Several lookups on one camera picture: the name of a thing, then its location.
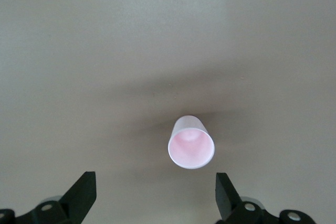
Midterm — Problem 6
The pink plastic cup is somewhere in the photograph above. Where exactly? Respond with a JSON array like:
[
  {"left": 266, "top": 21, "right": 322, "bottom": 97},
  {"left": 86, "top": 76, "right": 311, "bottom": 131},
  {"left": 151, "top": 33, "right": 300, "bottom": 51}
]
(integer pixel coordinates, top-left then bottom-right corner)
[{"left": 167, "top": 115, "right": 216, "bottom": 169}]

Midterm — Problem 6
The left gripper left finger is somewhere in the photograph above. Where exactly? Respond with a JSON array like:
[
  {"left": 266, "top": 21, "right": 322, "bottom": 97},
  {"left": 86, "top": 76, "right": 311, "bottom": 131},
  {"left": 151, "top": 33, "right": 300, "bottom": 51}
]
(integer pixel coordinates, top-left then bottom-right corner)
[{"left": 0, "top": 171, "right": 97, "bottom": 224}]

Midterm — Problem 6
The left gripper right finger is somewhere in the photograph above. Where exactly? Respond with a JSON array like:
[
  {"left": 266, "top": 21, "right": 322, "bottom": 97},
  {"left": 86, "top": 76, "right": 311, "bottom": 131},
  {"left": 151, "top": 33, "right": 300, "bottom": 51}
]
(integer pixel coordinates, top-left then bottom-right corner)
[{"left": 215, "top": 172, "right": 314, "bottom": 224}]

